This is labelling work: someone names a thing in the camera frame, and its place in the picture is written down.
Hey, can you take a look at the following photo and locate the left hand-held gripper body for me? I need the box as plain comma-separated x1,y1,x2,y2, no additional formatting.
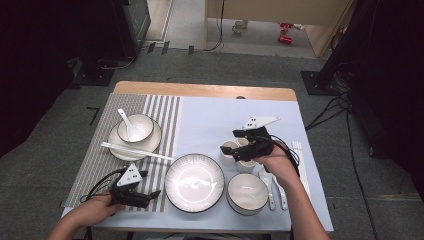
109,162,152,210

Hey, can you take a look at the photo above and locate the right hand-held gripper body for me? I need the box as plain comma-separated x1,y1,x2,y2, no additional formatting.
236,115,282,163

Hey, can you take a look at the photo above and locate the white plate with dark rim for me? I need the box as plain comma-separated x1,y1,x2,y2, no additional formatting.
107,119,163,162
164,153,226,214

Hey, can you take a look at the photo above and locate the row of white chopsticks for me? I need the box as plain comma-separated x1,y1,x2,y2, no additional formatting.
291,141,312,199

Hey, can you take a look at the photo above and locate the white bowl with dark rim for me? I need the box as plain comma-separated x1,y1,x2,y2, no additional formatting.
226,172,270,213
227,196,268,217
116,113,155,144

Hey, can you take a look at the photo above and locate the person's right hand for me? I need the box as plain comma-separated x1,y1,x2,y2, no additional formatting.
257,143,301,188

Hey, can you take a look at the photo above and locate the person's left hand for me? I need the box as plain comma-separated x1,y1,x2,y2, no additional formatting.
70,195,128,228

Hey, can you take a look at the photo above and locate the striped woven placemat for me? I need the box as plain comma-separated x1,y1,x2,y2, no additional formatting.
64,93,182,213

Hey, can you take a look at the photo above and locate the black tape corner mark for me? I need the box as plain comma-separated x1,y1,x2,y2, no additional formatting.
86,106,101,127

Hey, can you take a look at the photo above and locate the black metal stand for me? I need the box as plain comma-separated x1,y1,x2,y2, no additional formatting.
300,0,371,98

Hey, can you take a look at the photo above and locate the beige mug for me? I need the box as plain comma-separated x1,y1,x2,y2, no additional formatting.
231,19,249,36

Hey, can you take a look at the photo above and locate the black stand base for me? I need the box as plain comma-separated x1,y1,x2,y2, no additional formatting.
73,58,116,88

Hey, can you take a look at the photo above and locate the beige wooden partition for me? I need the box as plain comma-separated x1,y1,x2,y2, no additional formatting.
204,0,355,58

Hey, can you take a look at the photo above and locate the dark cabinet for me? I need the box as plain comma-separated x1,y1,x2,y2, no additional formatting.
111,0,152,58

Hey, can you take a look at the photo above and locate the dark curtain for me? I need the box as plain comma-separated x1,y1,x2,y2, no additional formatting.
349,0,424,191
0,0,118,159

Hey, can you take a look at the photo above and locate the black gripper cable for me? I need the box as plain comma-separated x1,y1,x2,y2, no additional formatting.
269,134,301,168
79,168,129,204

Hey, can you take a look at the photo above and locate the long black floor cable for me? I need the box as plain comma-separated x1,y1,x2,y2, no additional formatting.
344,96,380,240

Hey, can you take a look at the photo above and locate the black hanging cable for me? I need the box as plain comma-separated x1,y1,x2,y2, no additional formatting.
203,0,225,53

